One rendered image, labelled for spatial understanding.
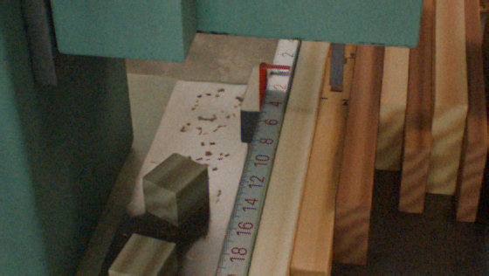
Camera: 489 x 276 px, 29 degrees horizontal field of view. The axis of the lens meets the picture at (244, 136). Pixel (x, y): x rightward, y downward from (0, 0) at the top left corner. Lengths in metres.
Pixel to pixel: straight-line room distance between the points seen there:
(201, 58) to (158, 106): 1.59
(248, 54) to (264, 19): 1.90
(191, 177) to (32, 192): 0.17
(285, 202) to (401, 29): 0.13
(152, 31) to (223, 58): 1.91
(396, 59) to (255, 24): 0.12
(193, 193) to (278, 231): 0.23
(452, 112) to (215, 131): 0.31
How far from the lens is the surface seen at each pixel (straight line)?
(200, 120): 0.85
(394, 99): 0.61
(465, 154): 0.57
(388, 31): 0.56
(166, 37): 0.55
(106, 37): 0.56
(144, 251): 0.67
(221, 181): 0.78
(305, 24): 0.57
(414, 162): 0.58
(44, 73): 0.58
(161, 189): 0.72
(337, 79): 0.62
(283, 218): 0.52
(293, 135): 0.58
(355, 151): 0.57
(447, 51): 0.63
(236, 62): 2.44
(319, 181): 0.56
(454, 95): 0.59
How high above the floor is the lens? 1.29
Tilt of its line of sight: 37 degrees down
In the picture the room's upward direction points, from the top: 1 degrees counter-clockwise
